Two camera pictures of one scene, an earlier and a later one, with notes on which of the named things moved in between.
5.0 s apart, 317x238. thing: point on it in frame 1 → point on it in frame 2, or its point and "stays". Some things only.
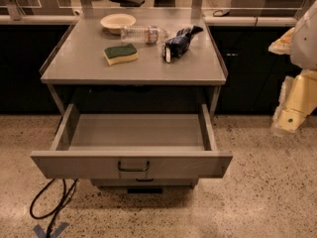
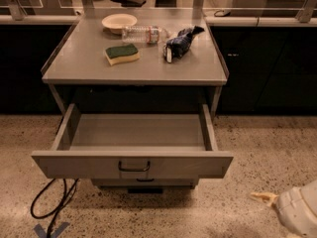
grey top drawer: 133,147 stays
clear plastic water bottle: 143,34 stays
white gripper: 305,45 → 294,206
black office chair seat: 127,0 stays
